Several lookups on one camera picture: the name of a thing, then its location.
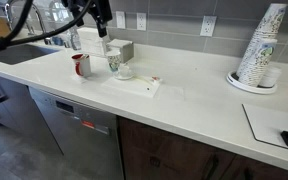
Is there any white lid stack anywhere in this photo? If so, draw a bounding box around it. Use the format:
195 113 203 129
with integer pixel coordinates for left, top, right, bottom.
259 66 282 87

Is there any white paper towel stack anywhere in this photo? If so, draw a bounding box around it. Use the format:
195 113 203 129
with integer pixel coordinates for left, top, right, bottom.
77 27 110 56

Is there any small chrome tap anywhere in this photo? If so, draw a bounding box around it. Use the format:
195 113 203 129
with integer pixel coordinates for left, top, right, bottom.
12 17 36 36

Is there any tall paper cup stack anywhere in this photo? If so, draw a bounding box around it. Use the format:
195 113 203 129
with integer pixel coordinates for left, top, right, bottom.
236 3 287 76

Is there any small red white item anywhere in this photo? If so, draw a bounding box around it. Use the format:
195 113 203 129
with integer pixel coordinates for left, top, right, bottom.
151 76 160 82

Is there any patterned paper cup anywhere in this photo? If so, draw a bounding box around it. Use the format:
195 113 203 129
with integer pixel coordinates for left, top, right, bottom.
106 50 121 72

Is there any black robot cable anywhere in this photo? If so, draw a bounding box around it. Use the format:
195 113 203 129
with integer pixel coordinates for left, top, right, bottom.
0 0 93 55

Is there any white outlet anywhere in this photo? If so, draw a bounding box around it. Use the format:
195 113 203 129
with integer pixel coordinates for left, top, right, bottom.
200 16 217 37
137 13 146 31

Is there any wooden cutting board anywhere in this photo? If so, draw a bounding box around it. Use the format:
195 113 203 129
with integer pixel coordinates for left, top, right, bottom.
0 18 10 37

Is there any red and white mug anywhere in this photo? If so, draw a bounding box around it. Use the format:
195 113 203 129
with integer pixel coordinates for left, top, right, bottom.
72 54 91 78

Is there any white light switch plate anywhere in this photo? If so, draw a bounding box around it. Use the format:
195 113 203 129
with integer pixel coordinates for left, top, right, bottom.
116 11 126 29

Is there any grey tissue box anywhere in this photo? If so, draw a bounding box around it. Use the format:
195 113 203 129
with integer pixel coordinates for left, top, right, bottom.
108 39 134 63

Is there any steel sink basin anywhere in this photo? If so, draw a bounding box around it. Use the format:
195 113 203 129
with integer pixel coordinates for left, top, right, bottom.
0 44 55 65

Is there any clear plastic bottle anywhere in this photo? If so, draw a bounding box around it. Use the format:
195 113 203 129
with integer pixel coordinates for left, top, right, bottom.
69 27 81 50

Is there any white round tray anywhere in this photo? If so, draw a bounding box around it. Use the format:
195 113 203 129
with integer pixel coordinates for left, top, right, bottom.
226 71 278 95

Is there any chrome kitchen faucet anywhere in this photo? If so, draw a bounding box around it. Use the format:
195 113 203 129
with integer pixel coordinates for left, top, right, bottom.
4 0 47 35

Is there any short paper cup stack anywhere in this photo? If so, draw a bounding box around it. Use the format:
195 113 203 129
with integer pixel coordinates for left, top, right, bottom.
237 38 277 87

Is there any dark left cabinet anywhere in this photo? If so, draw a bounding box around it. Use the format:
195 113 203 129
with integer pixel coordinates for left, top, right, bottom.
0 77 62 155

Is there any small white cup and saucer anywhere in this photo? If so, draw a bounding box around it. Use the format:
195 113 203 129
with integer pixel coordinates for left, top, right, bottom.
113 65 134 80

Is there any white outlet right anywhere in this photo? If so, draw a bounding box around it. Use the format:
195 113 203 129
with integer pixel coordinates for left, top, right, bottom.
200 16 217 37

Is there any white outlet left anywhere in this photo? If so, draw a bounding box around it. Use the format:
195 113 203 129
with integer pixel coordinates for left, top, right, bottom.
137 13 146 31

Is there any blue sponge holder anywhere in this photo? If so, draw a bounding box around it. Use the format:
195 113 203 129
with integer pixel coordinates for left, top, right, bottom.
52 36 64 46

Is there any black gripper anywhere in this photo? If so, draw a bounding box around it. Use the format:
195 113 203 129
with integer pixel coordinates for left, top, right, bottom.
89 0 112 38

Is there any stainless steel dishwasher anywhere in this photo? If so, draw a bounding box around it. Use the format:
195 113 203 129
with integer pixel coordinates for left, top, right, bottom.
29 87 124 180

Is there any white cutting board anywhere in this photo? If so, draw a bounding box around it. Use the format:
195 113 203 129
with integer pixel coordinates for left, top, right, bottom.
103 76 161 98

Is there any dark wood cabinet door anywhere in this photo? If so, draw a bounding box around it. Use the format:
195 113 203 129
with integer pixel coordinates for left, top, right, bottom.
118 117 288 180

